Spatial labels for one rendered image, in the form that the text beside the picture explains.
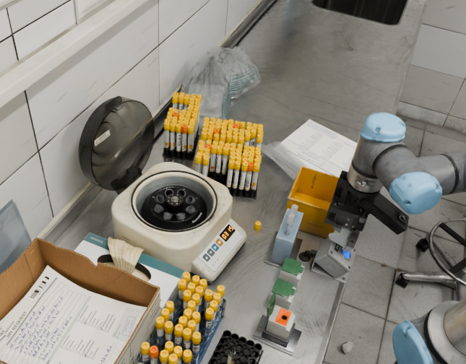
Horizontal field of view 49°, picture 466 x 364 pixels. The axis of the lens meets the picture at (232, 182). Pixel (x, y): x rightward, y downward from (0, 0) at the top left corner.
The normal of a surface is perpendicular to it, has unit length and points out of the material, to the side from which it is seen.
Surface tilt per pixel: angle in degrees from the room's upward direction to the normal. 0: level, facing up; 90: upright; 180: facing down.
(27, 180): 90
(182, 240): 0
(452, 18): 90
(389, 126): 0
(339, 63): 0
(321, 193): 90
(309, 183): 90
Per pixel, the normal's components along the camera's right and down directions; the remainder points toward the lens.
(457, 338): -0.88, 0.28
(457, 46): -0.37, 0.61
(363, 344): 0.09, -0.73
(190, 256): 0.48, 0.63
